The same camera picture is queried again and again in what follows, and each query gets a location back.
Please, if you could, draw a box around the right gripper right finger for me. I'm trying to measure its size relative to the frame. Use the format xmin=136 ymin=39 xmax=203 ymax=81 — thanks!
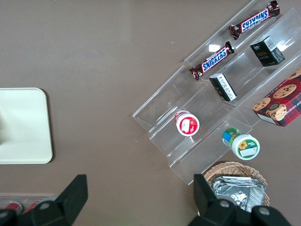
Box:
xmin=185 ymin=173 xmax=290 ymax=226

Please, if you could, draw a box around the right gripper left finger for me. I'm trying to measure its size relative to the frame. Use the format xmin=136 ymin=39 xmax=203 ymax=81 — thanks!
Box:
xmin=0 ymin=174 xmax=88 ymax=226

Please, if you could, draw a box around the light wicker basket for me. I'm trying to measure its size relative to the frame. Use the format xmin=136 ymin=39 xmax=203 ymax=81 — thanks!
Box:
xmin=203 ymin=161 xmax=270 ymax=216

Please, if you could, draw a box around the cream plastic tray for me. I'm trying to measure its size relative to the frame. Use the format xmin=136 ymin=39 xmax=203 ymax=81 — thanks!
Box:
xmin=0 ymin=87 xmax=54 ymax=165

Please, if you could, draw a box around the red cola bottle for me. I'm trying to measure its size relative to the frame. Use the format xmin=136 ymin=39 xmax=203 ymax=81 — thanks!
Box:
xmin=23 ymin=199 xmax=44 ymax=214
xmin=4 ymin=202 xmax=24 ymax=212

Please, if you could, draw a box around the silver foil bag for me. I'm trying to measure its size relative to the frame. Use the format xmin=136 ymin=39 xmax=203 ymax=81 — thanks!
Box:
xmin=210 ymin=178 xmax=266 ymax=214
xmin=217 ymin=175 xmax=261 ymax=181

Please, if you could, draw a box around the clear acrylic bottle rack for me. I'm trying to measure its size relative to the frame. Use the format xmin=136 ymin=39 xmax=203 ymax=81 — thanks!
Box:
xmin=0 ymin=193 xmax=58 ymax=212

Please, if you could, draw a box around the green label yogurt cup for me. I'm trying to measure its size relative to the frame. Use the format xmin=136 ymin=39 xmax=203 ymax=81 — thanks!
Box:
xmin=222 ymin=128 xmax=261 ymax=161

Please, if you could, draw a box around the red label yogurt cup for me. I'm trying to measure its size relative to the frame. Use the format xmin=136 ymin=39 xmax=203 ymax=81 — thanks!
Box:
xmin=174 ymin=109 xmax=200 ymax=137

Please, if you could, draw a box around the clear acrylic stepped shelf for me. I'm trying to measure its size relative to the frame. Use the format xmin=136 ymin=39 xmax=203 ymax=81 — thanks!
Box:
xmin=132 ymin=0 xmax=301 ymax=186

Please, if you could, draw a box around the small black box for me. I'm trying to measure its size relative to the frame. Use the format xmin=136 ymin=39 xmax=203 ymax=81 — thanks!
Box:
xmin=208 ymin=73 xmax=238 ymax=102
xmin=249 ymin=36 xmax=286 ymax=67

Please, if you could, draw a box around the red tartan cookie box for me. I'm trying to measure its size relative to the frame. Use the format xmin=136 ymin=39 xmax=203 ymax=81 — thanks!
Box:
xmin=252 ymin=67 xmax=301 ymax=128

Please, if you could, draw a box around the Snickers bar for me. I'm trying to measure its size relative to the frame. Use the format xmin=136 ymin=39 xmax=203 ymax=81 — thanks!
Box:
xmin=229 ymin=0 xmax=282 ymax=40
xmin=189 ymin=41 xmax=236 ymax=82

